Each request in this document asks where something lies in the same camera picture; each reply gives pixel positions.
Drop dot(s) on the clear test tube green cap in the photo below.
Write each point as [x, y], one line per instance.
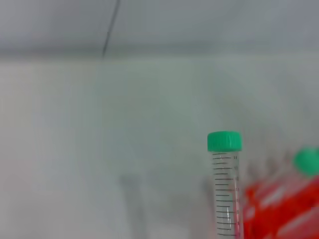
[307, 161]
[224, 142]

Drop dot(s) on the orange plastic test tube rack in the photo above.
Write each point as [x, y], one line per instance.
[281, 211]

